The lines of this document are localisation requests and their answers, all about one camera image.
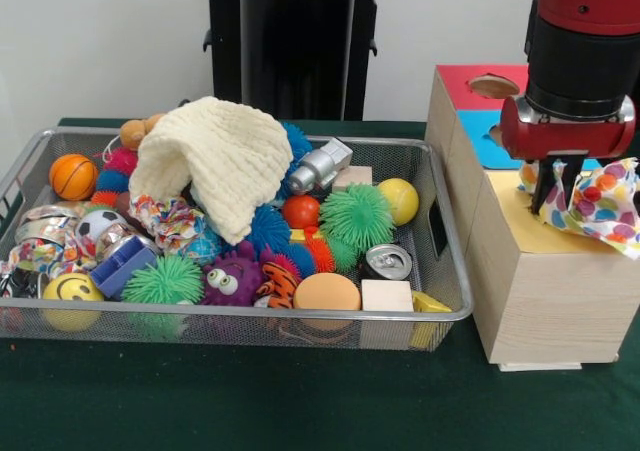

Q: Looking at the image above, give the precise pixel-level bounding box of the polka dot cloth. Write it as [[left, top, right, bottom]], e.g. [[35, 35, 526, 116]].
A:
[[518, 157, 640, 262]]

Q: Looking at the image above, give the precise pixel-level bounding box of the cream knitted cloth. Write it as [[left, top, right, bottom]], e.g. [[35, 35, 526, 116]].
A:
[[128, 96, 294, 245]]

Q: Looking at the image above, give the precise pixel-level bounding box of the wooden box with three holes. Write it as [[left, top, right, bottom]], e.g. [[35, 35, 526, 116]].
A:
[[425, 64, 640, 372]]

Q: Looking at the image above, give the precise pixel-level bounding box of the small orange basketball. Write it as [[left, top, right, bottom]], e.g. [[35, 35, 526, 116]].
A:
[[49, 153, 99, 202]]

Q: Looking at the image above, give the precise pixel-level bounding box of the yellow smiley ball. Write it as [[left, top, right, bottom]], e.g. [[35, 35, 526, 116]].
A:
[[42, 273, 105, 332]]

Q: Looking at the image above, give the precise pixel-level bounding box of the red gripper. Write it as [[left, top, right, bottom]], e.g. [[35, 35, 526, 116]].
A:
[[500, 94, 638, 216]]

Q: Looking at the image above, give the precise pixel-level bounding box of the brown plush toy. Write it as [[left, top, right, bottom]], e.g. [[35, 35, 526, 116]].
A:
[[119, 114, 163, 150]]

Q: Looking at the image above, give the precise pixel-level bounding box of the clear mesh bin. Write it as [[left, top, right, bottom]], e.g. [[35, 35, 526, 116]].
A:
[[0, 126, 475, 352]]

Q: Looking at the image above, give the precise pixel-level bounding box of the green spiky ball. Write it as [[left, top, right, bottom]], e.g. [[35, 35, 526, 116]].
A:
[[122, 255, 205, 334], [320, 183, 397, 255]]

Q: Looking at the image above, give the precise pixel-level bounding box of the plain yellow ball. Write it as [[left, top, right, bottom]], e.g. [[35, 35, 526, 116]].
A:
[[376, 178, 421, 226]]

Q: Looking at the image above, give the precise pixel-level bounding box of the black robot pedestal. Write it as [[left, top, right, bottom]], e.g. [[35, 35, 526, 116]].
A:
[[193, 0, 403, 122]]

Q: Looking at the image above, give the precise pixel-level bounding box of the purple spiky ball with eyes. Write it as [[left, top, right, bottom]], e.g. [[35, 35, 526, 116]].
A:
[[200, 246, 266, 307]]

